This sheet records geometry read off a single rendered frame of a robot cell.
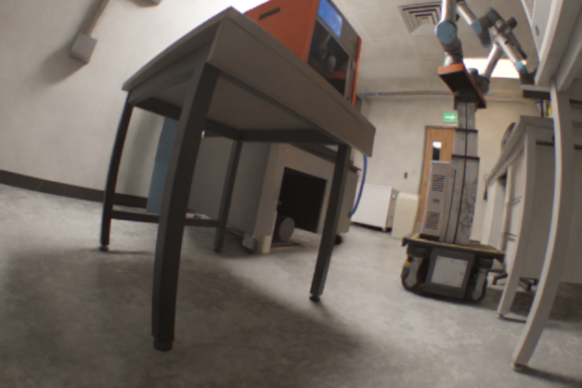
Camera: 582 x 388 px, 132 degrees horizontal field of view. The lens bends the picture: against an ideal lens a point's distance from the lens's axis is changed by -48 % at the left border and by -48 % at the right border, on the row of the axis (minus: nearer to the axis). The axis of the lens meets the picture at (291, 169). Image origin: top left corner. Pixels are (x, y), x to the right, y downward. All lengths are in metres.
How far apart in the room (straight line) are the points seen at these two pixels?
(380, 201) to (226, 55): 4.24
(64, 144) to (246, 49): 1.85
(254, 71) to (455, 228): 1.26
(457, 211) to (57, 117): 2.69
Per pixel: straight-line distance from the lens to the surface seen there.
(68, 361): 0.59
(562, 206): 0.82
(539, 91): 1.26
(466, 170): 1.48
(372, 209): 4.57
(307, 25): 0.83
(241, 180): 1.50
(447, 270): 1.34
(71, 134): 2.17
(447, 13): 1.64
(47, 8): 2.44
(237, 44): 0.48
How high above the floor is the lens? 0.41
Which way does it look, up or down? 5 degrees up
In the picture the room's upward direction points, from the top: 11 degrees clockwise
